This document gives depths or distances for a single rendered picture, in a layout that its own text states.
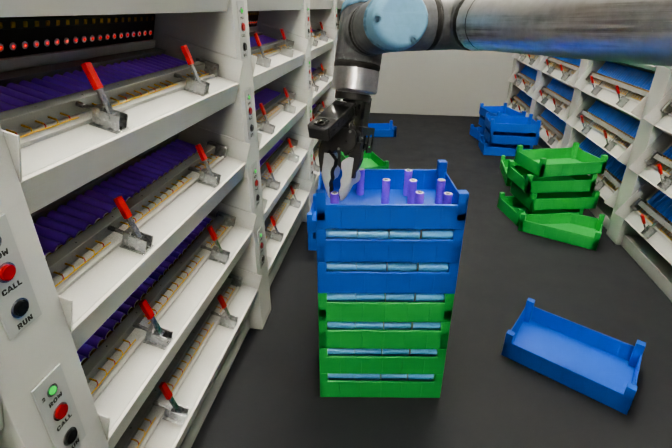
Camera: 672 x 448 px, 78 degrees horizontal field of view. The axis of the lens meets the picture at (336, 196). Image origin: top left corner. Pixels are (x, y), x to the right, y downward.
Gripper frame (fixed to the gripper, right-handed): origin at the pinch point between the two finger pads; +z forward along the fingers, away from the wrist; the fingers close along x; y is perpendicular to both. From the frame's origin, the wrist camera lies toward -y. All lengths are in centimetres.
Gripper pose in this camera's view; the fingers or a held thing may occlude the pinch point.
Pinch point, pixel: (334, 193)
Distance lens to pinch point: 84.7
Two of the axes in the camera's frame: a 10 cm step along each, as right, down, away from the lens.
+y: 4.9, -1.1, 8.6
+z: -1.3, 9.7, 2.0
